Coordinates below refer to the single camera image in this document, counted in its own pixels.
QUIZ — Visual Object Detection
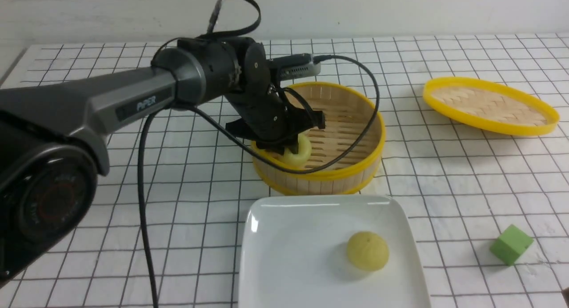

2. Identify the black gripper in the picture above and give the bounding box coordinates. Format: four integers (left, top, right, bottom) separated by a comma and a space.
225, 42, 326, 154

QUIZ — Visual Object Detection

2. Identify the yellow steamed bun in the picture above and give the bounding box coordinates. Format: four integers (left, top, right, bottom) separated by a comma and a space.
278, 132, 312, 168
346, 231, 390, 272

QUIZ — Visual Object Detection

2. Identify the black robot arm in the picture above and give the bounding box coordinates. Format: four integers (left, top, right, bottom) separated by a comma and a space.
0, 37, 325, 285

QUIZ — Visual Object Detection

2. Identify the white square plate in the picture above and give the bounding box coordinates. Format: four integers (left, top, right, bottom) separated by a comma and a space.
238, 195, 432, 308

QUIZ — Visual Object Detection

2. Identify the bamboo steamer basket yellow rim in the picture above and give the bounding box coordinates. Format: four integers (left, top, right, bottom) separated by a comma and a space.
253, 82, 386, 195

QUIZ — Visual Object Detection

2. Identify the yellow rimmed bamboo steamer lid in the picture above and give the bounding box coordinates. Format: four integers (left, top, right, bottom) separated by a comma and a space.
423, 76, 560, 136

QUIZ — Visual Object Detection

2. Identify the green cube block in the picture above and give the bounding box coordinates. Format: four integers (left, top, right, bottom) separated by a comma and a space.
489, 224, 534, 266

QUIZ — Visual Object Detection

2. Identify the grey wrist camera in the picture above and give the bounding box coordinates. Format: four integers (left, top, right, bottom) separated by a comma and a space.
267, 53, 321, 83

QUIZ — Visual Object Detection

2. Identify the black camera cable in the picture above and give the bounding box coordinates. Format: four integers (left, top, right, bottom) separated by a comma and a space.
138, 0, 381, 308

